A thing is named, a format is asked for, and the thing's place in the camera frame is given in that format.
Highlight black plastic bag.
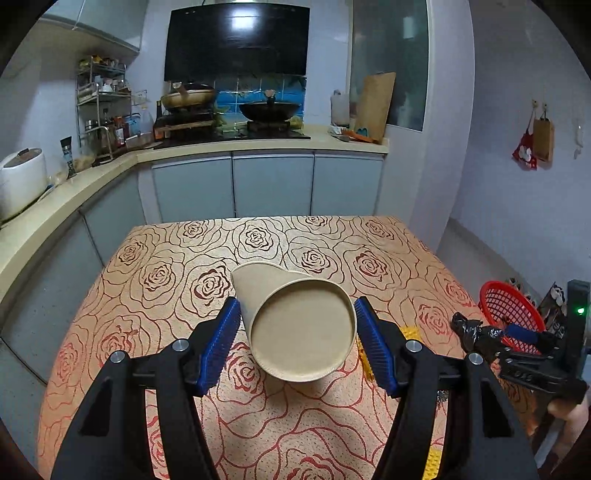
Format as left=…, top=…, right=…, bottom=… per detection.
left=450, top=312, right=505, bottom=363

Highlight beige paper bowl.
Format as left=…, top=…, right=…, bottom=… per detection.
left=230, top=262, right=356, bottom=383

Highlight grey kitchen base cabinets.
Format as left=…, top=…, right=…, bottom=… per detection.
left=1, top=151, right=384, bottom=461

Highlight person's right hand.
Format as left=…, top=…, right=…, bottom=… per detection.
left=531, top=397, right=590, bottom=479

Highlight red plastic mesh basket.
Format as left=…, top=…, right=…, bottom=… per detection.
left=479, top=281, right=546, bottom=333

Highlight rose patterned tablecloth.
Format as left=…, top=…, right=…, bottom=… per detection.
left=37, top=216, right=481, bottom=479

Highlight yellow foam net sleeve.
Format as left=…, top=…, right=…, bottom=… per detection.
left=422, top=446, right=443, bottom=480

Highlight black gas stove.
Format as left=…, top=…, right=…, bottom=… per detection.
left=153, top=111, right=311, bottom=148

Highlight red hanging ornament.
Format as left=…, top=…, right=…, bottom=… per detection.
left=512, top=108, right=538, bottom=170

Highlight brown hanging paper bag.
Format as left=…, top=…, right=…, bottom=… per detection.
left=533, top=113, right=555, bottom=163

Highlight black wok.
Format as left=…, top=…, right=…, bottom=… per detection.
left=239, top=97, right=301, bottom=124

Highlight white plastic jug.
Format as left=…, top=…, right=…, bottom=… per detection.
left=331, top=90, right=349, bottom=127

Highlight covered frying pan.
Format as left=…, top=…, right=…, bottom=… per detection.
left=160, top=82, right=216, bottom=111

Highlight black pepper grinder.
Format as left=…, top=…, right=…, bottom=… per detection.
left=60, top=136, right=76, bottom=179

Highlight white rice cooker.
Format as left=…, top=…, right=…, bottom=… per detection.
left=0, top=148, right=48, bottom=222

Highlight wooden cutting board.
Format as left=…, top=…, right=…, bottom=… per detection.
left=354, top=72, right=397, bottom=143

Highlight metal spice rack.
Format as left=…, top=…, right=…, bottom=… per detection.
left=75, top=54, right=132, bottom=158

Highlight black range hood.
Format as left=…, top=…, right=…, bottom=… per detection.
left=164, top=3, right=311, bottom=82

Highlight upper wall cabinets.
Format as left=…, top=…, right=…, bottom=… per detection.
left=41, top=0, right=151, bottom=52

